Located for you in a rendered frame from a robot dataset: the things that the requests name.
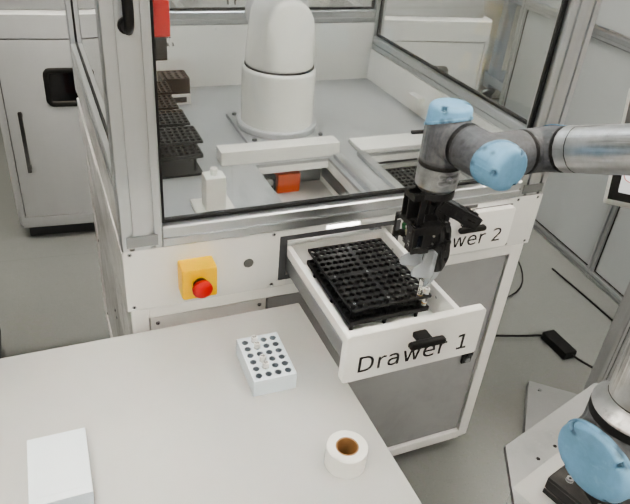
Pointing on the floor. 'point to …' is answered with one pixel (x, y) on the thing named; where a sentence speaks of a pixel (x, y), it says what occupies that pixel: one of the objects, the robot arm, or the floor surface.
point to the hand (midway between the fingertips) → (426, 277)
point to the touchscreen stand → (541, 407)
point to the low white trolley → (192, 418)
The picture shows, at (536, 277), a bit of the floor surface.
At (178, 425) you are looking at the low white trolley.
